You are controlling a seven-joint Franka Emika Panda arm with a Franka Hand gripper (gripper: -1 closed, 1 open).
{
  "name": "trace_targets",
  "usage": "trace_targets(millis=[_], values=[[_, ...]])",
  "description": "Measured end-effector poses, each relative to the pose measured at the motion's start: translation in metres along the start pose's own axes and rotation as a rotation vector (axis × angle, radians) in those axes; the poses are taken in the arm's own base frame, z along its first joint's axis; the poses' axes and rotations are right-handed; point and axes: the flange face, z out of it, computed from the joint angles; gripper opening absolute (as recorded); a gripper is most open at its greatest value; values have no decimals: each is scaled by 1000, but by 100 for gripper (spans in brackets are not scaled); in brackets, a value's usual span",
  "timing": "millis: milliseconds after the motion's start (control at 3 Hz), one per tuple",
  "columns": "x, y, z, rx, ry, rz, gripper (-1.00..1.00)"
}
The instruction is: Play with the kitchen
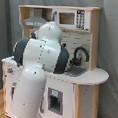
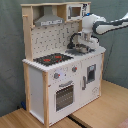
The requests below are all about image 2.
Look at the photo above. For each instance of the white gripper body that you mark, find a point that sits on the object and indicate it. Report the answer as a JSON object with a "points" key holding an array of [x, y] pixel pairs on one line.
{"points": [[88, 40]]}

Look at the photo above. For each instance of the small metal pot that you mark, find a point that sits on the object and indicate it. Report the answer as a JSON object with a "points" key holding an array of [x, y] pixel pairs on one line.
{"points": [[82, 48]]}

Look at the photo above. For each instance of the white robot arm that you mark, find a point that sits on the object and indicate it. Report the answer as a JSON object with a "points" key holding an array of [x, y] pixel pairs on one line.
{"points": [[92, 23]]}

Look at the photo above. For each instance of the wooden toy kitchen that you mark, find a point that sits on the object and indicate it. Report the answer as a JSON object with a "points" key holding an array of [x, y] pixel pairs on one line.
{"points": [[40, 84]]}

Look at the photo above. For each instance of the black toy faucet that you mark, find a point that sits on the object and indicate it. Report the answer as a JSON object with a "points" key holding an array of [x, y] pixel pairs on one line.
{"points": [[71, 45]]}

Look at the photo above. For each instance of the grey toy sink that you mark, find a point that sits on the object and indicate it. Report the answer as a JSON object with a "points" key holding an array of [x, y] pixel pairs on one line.
{"points": [[76, 53]]}

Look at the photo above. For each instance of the white toy microwave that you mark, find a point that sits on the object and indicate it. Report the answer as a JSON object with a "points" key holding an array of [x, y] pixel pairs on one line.
{"points": [[76, 11]]}

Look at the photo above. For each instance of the right red stove knob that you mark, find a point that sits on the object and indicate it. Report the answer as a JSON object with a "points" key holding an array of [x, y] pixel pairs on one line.
{"points": [[74, 69]]}

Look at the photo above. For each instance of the grey ice dispenser panel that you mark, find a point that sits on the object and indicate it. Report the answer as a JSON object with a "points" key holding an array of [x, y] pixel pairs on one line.
{"points": [[91, 73]]}

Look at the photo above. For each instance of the black toy stovetop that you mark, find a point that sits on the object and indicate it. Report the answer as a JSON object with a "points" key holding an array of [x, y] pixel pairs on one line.
{"points": [[52, 59]]}

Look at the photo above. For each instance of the grey range hood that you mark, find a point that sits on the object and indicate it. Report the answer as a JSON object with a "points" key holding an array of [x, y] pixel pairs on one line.
{"points": [[48, 18]]}

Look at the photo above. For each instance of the toy oven door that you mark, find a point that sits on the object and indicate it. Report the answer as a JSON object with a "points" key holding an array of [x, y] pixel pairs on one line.
{"points": [[64, 97]]}

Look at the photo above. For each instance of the grey cabinet door handle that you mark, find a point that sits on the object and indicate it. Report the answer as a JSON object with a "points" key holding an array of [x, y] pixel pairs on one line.
{"points": [[84, 83]]}

